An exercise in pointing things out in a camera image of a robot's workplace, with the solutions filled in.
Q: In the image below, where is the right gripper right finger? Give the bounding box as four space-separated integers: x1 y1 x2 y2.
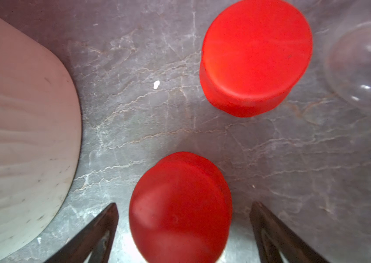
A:
249 201 328 263

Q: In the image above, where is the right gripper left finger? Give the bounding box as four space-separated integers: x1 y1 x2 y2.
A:
46 203 119 263

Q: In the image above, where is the cream plastic trash bin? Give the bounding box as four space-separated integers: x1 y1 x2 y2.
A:
0 18 82 260

